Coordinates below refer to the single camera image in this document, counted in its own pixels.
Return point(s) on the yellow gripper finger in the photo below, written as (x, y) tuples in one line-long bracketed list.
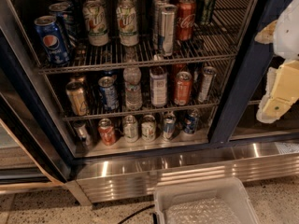
[(281, 92), (266, 35)]

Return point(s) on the red coke can top shelf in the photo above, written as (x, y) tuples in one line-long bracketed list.
[(186, 19)]

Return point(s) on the silver slim can front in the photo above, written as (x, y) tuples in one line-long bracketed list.
[(167, 29)]

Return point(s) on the silver slim can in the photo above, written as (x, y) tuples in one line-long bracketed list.
[(156, 9), (167, 29)]

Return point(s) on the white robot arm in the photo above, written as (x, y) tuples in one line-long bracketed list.
[(286, 35)]

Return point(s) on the silver slim can middle shelf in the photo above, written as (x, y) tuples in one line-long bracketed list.
[(206, 82)]

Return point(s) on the green can top shelf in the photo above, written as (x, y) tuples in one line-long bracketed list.
[(206, 11)]

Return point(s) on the red can middle shelf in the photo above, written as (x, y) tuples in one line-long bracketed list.
[(183, 87)]

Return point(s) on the blue pepsi can bottom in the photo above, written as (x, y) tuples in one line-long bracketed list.
[(191, 121)]

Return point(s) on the blue pepsi can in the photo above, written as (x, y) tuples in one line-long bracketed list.
[(53, 40), (191, 121)]

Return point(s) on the silver slim can behind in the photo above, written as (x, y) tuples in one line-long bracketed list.
[(156, 9)]

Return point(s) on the blue silver can bottom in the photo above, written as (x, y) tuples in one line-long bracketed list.
[(169, 125)]

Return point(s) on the white green can bottom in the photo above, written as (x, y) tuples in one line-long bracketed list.
[(148, 128)]

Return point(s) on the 7up can right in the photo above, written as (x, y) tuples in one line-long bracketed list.
[(127, 23)]

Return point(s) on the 7up can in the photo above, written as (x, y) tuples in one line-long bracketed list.
[(95, 20), (127, 23)]

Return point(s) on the white can bottom shelf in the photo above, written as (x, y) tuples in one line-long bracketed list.
[(130, 128)]

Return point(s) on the blue can middle shelf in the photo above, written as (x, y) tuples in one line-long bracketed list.
[(108, 93)]

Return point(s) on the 7up can left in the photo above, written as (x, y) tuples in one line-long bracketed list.
[(95, 20)]

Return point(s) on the red can bottom shelf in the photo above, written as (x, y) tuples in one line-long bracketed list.
[(107, 132)]

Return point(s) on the gold can middle shelf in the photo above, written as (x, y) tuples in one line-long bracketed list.
[(77, 97)]

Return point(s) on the blue can second row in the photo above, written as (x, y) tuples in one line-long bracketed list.
[(65, 14)]

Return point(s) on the silver can bottom left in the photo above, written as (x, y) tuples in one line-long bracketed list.
[(82, 132)]

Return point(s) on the open fridge door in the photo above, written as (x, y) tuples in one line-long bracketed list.
[(30, 157)]

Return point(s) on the white plastic bin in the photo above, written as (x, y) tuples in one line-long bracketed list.
[(219, 201)]

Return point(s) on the clear water bottle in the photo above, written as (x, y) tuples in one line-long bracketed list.
[(132, 77)]

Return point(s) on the top wire shelf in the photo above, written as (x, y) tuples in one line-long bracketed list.
[(214, 42)]

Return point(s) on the wire shelf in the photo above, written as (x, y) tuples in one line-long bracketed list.
[(213, 100), (214, 42)]

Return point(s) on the middle wire shelf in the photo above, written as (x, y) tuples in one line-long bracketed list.
[(213, 100)]

